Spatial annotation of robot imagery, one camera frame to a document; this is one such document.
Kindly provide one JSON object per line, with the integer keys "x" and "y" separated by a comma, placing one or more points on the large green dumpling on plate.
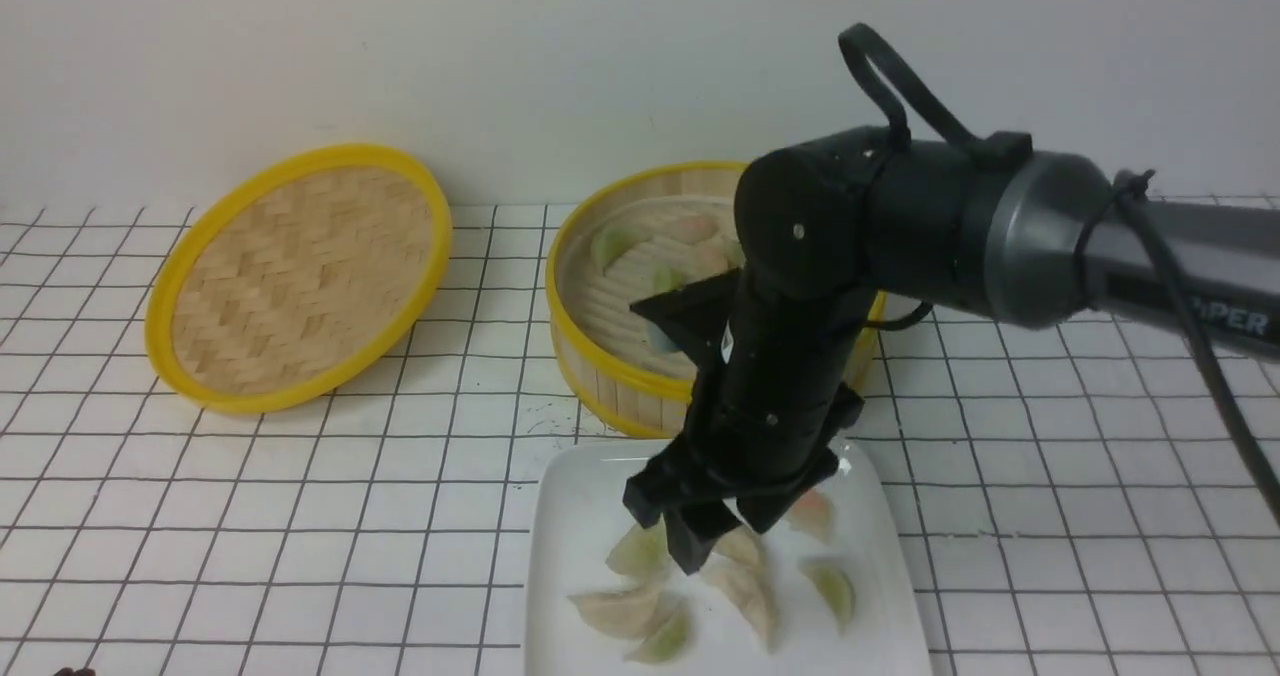
{"x": 641, "y": 554}

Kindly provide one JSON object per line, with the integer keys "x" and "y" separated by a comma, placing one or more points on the pink dumpling on plate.
{"x": 813, "y": 514}

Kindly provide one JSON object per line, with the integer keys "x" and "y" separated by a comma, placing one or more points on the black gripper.
{"x": 759, "y": 423}

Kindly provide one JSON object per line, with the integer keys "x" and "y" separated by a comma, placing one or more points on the yellow rimmed bamboo steamer lid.
{"x": 299, "y": 279}

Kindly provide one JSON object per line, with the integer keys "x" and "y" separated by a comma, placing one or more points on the small green dumpling steamer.
{"x": 733, "y": 253}

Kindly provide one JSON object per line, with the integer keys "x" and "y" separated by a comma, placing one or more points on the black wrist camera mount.
{"x": 694, "y": 317}

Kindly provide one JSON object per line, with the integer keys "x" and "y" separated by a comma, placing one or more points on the green dumpling steamer left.
{"x": 610, "y": 243}

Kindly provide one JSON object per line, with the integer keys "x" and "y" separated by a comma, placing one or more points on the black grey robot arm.
{"x": 853, "y": 232}

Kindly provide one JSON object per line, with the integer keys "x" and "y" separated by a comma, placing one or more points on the pink dumpling steamer top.
{"x": 691, "y": 229}

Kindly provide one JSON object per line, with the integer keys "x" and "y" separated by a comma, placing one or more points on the small green dumpling plate right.
{"x": 834, "y": 587}

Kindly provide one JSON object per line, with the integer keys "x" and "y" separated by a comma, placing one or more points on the green dumpling steamer middle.
{"x": 666, "y": 278}

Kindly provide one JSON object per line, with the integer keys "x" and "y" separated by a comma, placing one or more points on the beige dumpling plate left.
{"x": 632, "y": 613}

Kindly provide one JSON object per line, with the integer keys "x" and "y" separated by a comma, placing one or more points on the white square plate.
{"x": 580, "y": 517}

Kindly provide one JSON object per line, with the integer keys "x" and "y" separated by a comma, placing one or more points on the beige dumpling on plate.
{"x": 743, "y": 548}

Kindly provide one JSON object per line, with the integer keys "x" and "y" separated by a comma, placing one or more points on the green dumpling plate bottom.
{"x": 667, "y": 636}

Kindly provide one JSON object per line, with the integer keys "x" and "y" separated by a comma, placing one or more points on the white dumpling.
{"x": 751, "y": 594}

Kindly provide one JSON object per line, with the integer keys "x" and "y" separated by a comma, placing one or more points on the yellow rimmed bamboo steamer basket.
{"x": 617, "y": 364}

